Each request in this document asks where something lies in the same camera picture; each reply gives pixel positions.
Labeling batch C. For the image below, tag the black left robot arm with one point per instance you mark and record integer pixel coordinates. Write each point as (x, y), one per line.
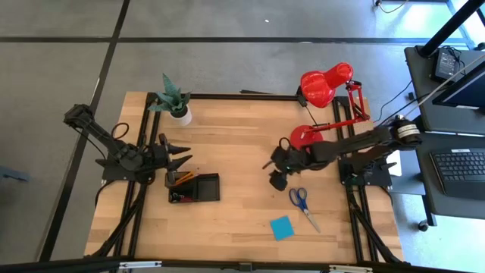
(98, 132)

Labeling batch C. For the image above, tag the red desk lamp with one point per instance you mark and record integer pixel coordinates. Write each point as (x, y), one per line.
(322, 87)

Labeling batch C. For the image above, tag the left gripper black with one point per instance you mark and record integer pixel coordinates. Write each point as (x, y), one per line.
(160, 157)

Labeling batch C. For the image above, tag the black desk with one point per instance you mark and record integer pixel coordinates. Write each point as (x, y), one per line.
(435, 208)
(420, 95)

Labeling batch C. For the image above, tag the small red eraser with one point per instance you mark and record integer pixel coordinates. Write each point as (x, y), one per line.
(185, 198)

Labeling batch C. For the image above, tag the white paper sheet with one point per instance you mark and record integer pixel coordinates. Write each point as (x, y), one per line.
(398, 168)

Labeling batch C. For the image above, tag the black stand pole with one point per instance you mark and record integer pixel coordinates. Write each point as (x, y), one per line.
(451, 26)

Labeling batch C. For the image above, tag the black aluminium table frame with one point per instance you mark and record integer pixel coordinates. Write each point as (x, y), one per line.
(246, 96)

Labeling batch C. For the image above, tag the black mesh desk organizer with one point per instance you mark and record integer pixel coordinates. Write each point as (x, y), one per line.
(206, 189)

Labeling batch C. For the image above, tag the black monitor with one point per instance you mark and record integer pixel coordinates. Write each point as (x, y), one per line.
(466, 95)

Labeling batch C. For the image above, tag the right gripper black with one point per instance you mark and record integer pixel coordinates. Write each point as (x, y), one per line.
(293, 159)

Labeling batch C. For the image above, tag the black power adapter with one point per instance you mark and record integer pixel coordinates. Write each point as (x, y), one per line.
(445, 64)

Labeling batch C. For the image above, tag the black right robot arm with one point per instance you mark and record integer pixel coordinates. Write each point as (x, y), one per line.
(360, 142)

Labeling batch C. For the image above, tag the silver bracket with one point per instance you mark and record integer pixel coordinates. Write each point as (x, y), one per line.
(350, 269)
(140, 264)

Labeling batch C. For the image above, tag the black caster wheel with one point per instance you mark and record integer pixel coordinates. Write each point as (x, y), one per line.
(423, 226)

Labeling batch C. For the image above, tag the black keyboard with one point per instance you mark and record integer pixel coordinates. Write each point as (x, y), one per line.
(460, 172)

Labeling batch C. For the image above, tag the grey floor object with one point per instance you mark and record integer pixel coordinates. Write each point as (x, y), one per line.
(11, 174)

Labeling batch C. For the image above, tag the blue sticky note pad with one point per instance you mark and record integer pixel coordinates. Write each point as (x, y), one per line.
(282, 228)

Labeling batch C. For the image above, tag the black binder clip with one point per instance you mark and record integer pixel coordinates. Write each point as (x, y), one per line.
(176, 196)

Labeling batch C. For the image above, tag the snake plant in white pot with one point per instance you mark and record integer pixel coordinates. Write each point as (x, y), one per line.
(174, 100)

